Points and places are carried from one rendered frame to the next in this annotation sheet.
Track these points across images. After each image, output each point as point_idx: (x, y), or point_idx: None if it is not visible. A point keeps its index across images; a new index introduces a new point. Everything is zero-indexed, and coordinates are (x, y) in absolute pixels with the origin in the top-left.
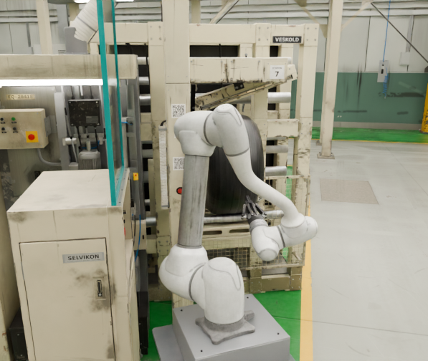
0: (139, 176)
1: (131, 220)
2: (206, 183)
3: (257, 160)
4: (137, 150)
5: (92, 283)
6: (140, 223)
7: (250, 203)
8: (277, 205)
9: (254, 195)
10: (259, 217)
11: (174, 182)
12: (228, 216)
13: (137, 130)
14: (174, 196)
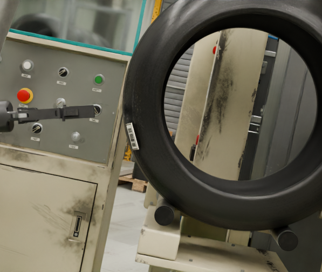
0: (271, 142)
1: (113, 137)
2: None
3: (139, 43)
4: (281, 92)
5: None
6: None
7: (64, 107)
8: None
9: (125, 128)
10: None
11: (201, 121)
12: (161, 197)
13: (289, 53)
14: (195, 150)
